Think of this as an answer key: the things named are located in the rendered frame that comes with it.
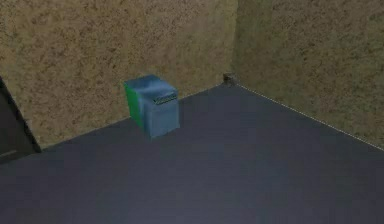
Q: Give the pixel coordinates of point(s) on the blue and green bin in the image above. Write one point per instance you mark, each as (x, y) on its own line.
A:
(160, 110)

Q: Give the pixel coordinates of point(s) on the small dark lump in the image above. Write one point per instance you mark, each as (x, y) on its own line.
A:
(229, 78)

